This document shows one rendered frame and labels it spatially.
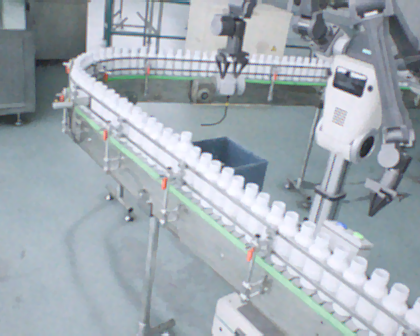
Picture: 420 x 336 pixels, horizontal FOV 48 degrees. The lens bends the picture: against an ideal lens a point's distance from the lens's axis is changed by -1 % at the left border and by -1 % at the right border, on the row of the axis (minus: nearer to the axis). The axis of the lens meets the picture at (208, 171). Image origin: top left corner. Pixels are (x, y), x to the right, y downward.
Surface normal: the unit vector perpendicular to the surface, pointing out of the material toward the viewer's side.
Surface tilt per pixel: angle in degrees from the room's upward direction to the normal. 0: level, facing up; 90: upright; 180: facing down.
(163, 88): 90
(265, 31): 90
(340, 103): 90
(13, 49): 90
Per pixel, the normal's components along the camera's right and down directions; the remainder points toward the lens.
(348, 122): -0.78, 0.17
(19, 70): 0.60, 0.43
